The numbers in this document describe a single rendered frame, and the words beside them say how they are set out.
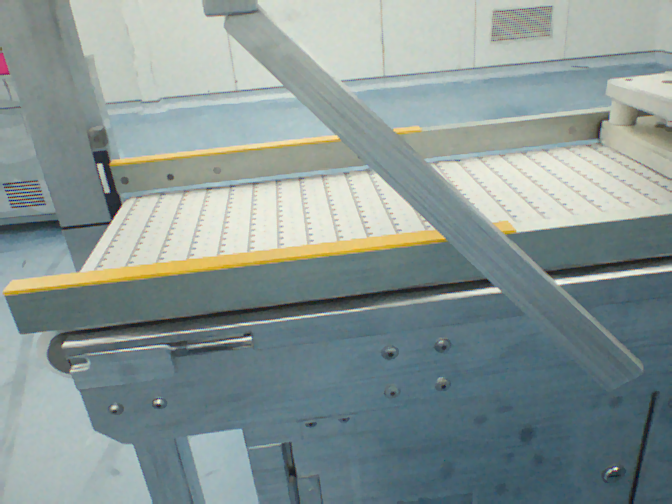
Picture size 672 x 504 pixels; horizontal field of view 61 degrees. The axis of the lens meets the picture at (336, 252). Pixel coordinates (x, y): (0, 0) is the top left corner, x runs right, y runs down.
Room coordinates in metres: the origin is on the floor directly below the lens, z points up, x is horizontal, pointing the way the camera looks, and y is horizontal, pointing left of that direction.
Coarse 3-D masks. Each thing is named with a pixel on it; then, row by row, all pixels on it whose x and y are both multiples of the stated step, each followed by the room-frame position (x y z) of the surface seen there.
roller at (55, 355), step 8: (96, 328) 0.36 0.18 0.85; (104, 328) 0.37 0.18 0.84; (56, 336) 0.34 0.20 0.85; (64, 336) 0.34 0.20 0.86; (56, 344) 0.34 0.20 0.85; (48, 352) 0.34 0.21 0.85; (56, 352) 0.34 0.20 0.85; (48, 360) 0.34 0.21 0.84; (56, 360) 0.34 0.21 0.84; (64, 360) 0.34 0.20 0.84; (56, 368) 0.34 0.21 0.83; (64, 368) 0.34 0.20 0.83
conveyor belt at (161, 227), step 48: (192, 192) 0.59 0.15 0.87; (240, 192) 0.57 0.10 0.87; (288, 192) 0.56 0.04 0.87; (336, 192) 0.55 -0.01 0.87; (384, 192) 0.53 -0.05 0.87; (480, 192) 0.51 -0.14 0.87; (528, 192) 0.50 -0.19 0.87; (576, 192) 0.49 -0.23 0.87; (624, 192) 0.48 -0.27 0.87; (144, 240) 0.47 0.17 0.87; (192, 240) 0.46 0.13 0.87; (240, 240) 0.45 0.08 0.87; (288, 240) 0.44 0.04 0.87; (336, 240) 0.43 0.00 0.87; (48, 336) 0.34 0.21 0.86
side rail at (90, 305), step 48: (528, 240) 0.34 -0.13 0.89; (576, 240) 0.35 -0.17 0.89; (624, 240) 0.35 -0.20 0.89; (96, 288) 0.33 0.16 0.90; (144, 288) 0.33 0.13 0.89; (192, 288) 0.33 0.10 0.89; (240, 288) 0.33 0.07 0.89; (288, 288) 0.34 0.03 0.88; (336, 288) 0.34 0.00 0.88; (384, 288) 0.34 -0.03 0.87
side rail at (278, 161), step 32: (448, 128) 0.62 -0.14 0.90; (480, 128) 0.62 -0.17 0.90; (512, 128) 0.62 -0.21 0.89; (544, 128) 0.62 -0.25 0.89; (576, 128) 0.63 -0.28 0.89; (192, 160) 0.60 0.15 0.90; (224, 160) 0.60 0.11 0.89; (256, 160) 0.60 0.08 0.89; (288, 160) 0.61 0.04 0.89; (320, 160) 0.61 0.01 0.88; (352, 160) 0.61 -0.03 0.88
